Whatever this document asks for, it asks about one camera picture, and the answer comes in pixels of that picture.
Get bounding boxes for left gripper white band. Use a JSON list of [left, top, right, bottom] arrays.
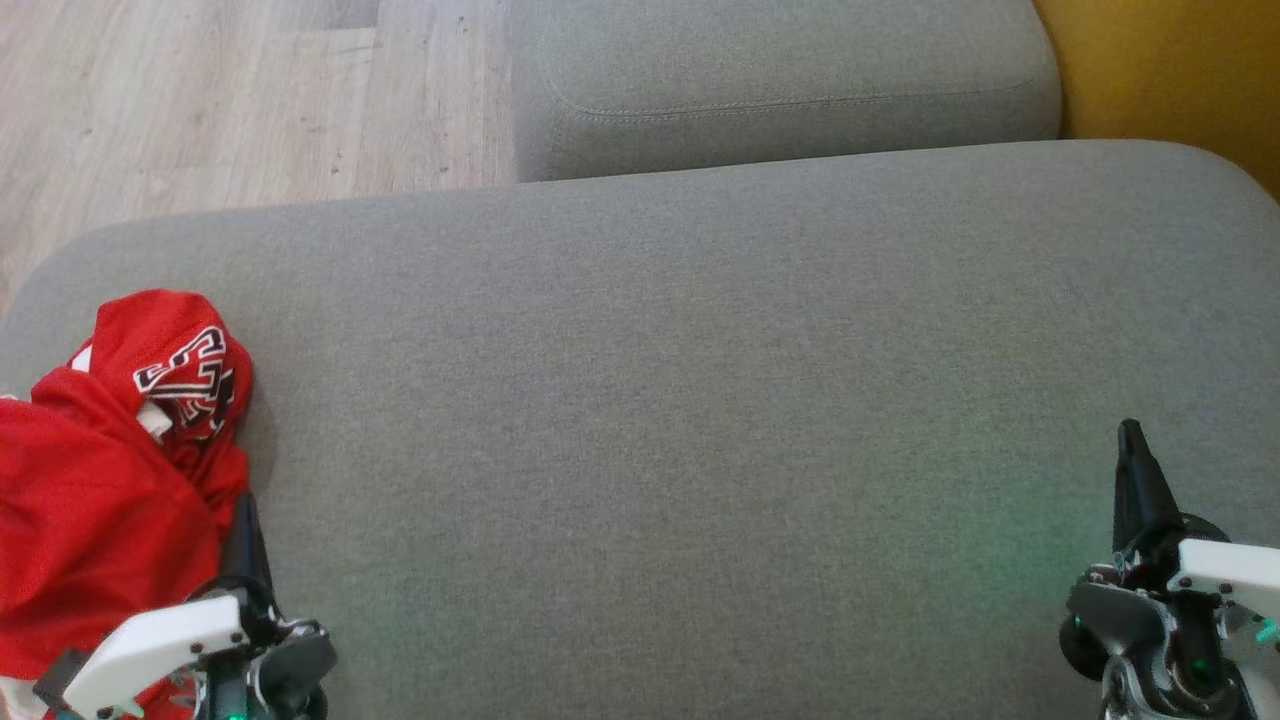
[[60, 492, 338, 720]]

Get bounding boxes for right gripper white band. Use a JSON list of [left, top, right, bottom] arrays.
[[1058, 418, 1280, 720]]

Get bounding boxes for red shorts with white stripe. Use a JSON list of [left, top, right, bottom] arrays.
[[0, 392, 229, 720]]

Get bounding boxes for long yellow sofa back cushion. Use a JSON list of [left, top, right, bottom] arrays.
[[1033, 0, 1280, 198]]

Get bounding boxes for large grey sofa chaise cushion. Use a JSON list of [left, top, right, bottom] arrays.
[[0, 140, 1280, 720]]

